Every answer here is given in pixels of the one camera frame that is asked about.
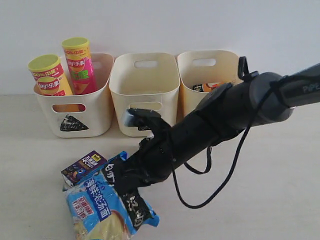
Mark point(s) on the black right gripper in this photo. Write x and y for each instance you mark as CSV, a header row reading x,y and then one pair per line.
x,y
153,163

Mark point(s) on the blue instant noodle bag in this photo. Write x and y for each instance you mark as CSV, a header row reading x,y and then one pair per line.
x,y
100,213

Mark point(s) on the orange instant noodle bag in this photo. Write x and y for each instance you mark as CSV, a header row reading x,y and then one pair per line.
x,y
206,87

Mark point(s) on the yellow Lay's chips can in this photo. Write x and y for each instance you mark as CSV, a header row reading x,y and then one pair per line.
x,y
49,76

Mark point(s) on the pink Lay's chips can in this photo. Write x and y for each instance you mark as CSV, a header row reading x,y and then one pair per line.
x,y
79,62

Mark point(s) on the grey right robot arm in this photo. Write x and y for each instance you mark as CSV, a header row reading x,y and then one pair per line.
x,y
260,99

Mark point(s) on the purple juice carton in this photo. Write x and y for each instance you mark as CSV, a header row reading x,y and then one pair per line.
x,y
83,167

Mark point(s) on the left cream bin triangle mark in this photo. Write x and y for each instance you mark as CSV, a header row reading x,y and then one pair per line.
x,y
96,119

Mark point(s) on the middle cream bin square mark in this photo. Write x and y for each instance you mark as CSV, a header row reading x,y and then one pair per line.
x,y
147,81

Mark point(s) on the right cream bin circle mark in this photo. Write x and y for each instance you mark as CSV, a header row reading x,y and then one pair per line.
x,y
204,67

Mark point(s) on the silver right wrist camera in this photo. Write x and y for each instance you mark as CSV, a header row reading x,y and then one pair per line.
x,y
143,119

